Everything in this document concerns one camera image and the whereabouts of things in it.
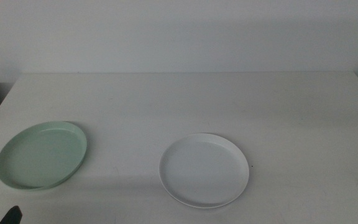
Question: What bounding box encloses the pale green shallow bowl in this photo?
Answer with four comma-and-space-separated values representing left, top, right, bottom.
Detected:
0, 120, 88, 190

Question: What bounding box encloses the white shallow bowl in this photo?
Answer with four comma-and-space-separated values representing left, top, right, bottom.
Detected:
158, 133, 250, 210

